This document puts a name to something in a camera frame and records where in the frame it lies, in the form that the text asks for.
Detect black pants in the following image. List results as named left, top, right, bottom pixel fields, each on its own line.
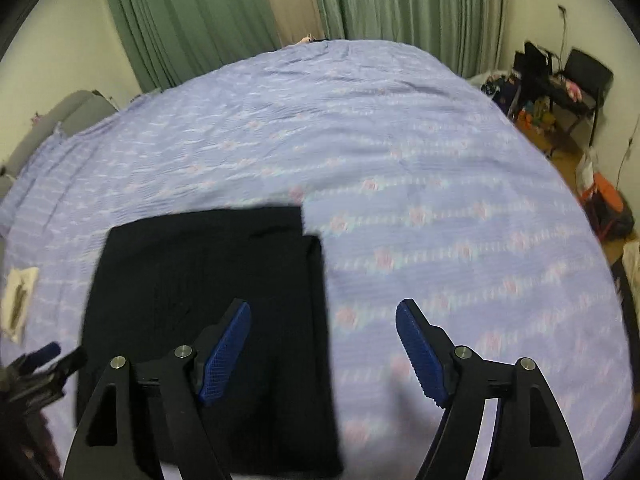
left=75, top=206, right=343, bottom=479

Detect folded cream garment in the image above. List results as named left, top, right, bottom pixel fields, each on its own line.
left=1, top=266, right=39, bottom=344

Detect orange stool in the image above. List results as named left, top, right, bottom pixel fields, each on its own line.
left=580, top=172, right=634, bottom=240

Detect grey padded headboard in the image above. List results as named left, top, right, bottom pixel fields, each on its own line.
left=1, top=90, right=117, bottom=198

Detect lavender floral bed cover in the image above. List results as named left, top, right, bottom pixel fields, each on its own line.
left=1, top=41, right=632, bottom=479

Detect colourful toys on floor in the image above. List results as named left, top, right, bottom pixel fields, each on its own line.
left=515, top=99, right=556, bottom=134

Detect pink plush toy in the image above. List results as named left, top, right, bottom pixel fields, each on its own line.
left=565, top=80, right=582, bottom=102

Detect black folding chair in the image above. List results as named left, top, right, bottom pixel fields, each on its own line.
left=546, top=48, right=614, bottom=148

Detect green curtain left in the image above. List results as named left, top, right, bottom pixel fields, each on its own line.
left=107, top=0, right=281, bottom=92

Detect green curtain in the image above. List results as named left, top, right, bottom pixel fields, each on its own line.
left=107, top=0, right=281, bottom=92
left=317, top=0, right=506, bottom=78

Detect black bag on chair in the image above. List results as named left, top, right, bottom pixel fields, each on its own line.
left=513, top=41, right=552, bottom=84

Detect green curtain right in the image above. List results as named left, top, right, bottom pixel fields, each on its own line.
left=317, top=0, right=506, bottom=78

